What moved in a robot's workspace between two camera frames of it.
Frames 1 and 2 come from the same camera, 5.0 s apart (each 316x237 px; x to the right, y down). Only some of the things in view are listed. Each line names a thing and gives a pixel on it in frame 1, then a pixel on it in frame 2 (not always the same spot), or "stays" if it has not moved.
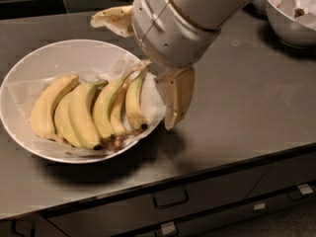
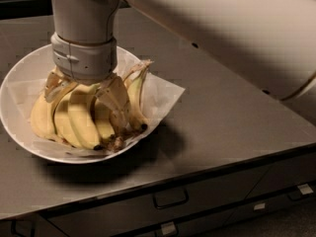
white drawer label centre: x=259 y=206 stays
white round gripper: x=164 y=30 -> x=86 y=60
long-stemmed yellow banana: x=103 y=99 -> x=133 y=81
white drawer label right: x=305 y=189 stays
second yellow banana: x=61 y=121 stays
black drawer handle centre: x=170 y=197 stays
